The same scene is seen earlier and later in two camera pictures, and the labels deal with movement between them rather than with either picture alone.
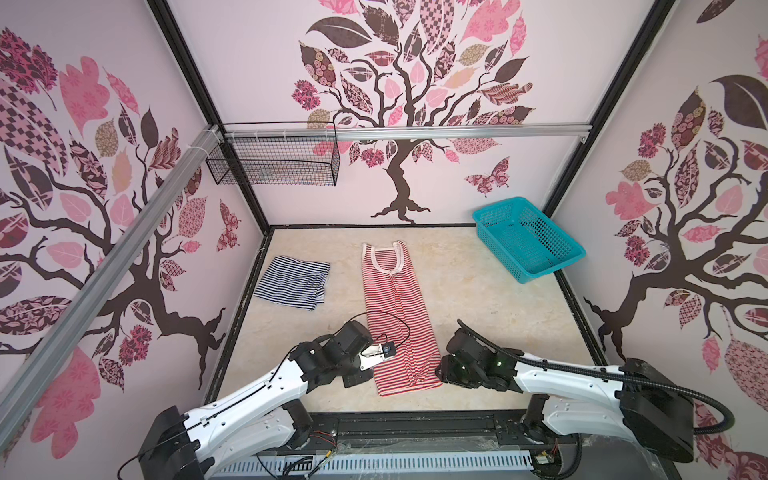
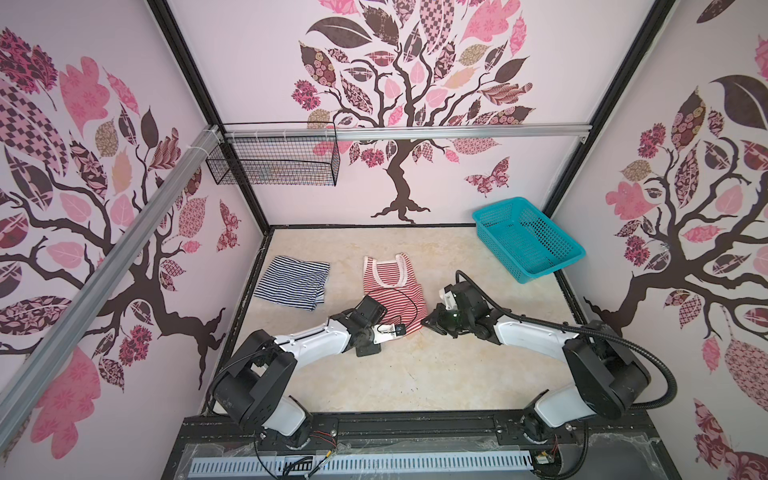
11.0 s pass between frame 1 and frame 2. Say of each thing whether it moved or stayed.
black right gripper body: moved
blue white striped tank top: stayed
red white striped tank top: moved
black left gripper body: moved
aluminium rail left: stayed
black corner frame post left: stayed
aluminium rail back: stayed
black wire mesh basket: stayed
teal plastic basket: stayed
